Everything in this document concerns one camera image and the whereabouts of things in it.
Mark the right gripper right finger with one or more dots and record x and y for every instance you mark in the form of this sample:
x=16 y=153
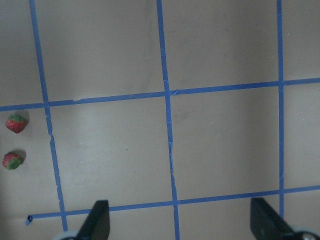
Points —
x=266 y=223

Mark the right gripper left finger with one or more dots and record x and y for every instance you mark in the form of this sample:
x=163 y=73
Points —
x=97 y=224

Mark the red strawberry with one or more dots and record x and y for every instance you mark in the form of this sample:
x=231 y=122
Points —
x=16 y=123
x=11 y=161

